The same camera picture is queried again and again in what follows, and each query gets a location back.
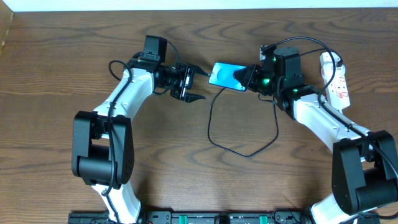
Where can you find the white USB charger adapter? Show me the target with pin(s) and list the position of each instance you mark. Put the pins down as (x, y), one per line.
(327, 66)

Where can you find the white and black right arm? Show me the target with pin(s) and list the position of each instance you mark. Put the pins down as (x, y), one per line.
(364, 163)

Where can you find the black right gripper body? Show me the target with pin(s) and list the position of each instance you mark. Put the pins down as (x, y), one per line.
(255, 76)

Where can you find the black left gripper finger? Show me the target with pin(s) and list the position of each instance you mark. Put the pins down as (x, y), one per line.
(191, 97)
(200, 71)

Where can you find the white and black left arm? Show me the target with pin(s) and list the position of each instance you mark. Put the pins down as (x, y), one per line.
(103, 148)

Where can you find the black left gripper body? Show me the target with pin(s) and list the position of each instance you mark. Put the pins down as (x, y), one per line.
(186, 81)

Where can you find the blue Galaxy smartphone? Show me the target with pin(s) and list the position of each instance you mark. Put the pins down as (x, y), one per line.
(222, 75)

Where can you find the white power strip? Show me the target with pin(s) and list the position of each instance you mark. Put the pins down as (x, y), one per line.
(337, 92)

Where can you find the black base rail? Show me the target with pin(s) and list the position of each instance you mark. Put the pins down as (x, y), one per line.
(170, 217)

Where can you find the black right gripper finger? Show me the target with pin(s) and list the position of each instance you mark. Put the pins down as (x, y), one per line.
(245, 72)
(244, 79)

